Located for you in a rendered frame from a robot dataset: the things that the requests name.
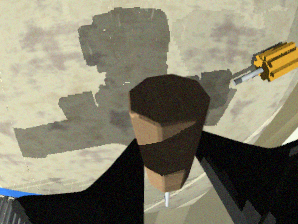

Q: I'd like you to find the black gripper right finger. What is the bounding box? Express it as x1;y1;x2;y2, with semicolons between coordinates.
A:
196;131;298;224

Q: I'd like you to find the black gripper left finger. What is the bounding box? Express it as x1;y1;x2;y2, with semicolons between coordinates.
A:
12;137;145;224

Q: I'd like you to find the blue flat strip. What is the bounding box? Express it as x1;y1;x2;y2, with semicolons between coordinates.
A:
0;188;39;198

